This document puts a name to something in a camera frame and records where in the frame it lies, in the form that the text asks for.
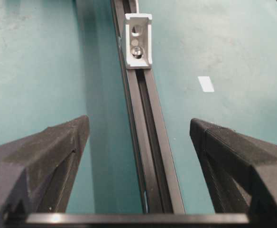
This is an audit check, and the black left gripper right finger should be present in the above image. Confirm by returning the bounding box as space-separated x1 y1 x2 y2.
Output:
190 118 277 223

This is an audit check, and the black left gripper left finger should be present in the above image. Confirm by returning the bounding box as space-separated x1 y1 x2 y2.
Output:
0 115 90 220

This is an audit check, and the white tape patch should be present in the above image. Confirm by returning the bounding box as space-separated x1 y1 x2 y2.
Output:
198 76 214 93

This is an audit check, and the black aluminium extrusion rail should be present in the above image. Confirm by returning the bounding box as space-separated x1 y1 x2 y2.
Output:
111 0 185 215

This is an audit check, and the silver bracket screw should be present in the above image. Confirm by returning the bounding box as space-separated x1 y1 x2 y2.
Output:
131 46 143 59

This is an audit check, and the silver metal corner bracket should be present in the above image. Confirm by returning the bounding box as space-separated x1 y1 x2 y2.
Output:
121 13 153 69

